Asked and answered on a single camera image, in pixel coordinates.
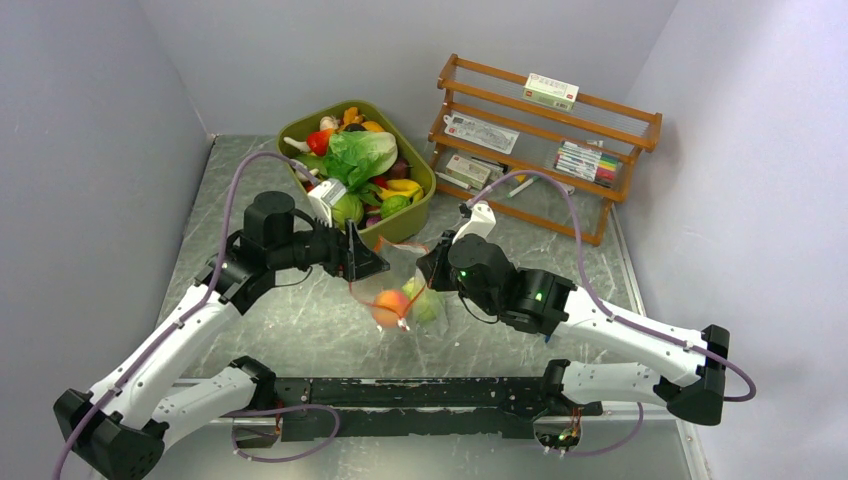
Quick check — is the round green cabbage toy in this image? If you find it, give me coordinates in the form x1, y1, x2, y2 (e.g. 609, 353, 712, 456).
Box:
401, 277, 445, 326

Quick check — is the napa cabbage toy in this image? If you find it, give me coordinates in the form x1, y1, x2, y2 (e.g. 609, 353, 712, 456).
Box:
323, 131, 398, 190

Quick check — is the flat packaged stationery card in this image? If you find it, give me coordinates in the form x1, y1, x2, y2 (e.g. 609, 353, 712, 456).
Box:
442, 113, 520, 155

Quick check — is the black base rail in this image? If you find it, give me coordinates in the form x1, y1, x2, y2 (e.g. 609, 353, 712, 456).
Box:
235, 358, 603, 441

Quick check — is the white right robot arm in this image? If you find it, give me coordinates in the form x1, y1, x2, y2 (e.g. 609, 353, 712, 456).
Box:
415, 231, 730, 426

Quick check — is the dark red beet toy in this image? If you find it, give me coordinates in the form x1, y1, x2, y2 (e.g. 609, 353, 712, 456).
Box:
386, 158, 411, 179

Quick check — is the wooden shelf rack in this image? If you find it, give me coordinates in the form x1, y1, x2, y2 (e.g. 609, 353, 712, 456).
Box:
428, 54, 663, 246

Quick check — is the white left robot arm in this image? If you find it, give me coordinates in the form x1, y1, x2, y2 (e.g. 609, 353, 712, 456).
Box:
54, 191, 389, 479

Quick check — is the coloured marker pen set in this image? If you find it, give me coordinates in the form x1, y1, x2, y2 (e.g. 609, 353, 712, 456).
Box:
554, 140, 620, 187

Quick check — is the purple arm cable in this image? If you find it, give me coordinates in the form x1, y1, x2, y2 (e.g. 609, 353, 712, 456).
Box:
466, 170, 757, 460
51, 150, 340, 480

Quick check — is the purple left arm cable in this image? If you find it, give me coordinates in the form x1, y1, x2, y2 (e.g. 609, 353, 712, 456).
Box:
51, 150, 340, 480

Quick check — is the olive green plastic bin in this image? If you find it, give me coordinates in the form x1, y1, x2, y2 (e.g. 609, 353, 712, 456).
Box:
277, 100, 436, 246

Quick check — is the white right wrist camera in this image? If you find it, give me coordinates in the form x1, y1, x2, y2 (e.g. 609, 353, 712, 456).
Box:
453, 201, 497, 243

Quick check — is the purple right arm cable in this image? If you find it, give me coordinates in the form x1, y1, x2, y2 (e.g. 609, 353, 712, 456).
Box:
466, 170, 757, 460

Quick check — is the green leafy vegetable toy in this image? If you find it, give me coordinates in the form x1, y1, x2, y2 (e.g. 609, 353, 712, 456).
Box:
331, 193, 364, 230

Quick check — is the clear zip bag orange zipper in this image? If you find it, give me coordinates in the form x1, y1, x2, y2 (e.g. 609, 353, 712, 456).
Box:
348, 238, 449, 339

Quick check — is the small green lime toy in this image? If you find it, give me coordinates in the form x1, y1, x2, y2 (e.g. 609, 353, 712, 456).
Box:
379, 195, 412, 219

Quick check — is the small white green box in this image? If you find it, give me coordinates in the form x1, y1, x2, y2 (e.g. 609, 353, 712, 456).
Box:
444, 154, 491, 190

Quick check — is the white box on top shelf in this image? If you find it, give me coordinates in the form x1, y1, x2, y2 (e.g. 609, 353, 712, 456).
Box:
522, 73, 579, 112

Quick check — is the white pen on table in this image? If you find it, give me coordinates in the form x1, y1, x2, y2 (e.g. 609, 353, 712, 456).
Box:
506, 175, 538, 198

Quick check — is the yellow banana pepper toy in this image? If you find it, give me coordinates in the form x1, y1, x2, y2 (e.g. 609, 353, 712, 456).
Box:
378, 179, 425, 203

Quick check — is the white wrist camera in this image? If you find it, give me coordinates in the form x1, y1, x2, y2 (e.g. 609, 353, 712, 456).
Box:
453, 201, 497, 243
307, 178, 347, 227

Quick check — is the white mushroom toy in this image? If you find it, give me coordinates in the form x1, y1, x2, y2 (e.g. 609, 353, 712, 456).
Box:
289, 159, 320, 183

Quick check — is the peach toy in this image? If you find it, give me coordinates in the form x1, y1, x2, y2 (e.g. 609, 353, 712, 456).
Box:
370, 289, 410, 330

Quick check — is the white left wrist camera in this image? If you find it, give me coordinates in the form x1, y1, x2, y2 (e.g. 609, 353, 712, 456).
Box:
307, 178, 347, 227

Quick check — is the red pepper toy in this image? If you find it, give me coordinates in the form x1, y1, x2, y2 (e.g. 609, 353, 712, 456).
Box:
306, 128, 335, 157

